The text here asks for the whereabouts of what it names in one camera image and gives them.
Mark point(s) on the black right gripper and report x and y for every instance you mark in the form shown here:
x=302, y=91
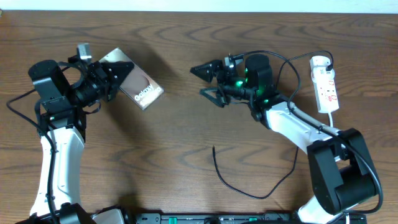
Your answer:
x=225, y=73

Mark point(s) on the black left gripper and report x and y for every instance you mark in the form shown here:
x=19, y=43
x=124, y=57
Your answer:
x=106, y=80

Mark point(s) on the Samsung Galaxy smartphone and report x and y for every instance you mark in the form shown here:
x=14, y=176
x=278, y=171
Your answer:
x=138, y=85

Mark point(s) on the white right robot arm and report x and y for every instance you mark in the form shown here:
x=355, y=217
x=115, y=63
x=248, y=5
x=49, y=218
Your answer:
x=342, y=171

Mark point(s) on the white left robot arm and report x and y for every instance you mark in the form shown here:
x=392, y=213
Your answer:
x=65, y=89

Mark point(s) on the white charger plug adapter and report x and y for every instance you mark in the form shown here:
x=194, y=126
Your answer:
x=321, y=63

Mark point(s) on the white power strip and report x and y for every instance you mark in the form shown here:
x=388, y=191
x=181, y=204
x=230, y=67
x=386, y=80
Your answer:
x=325, y=91

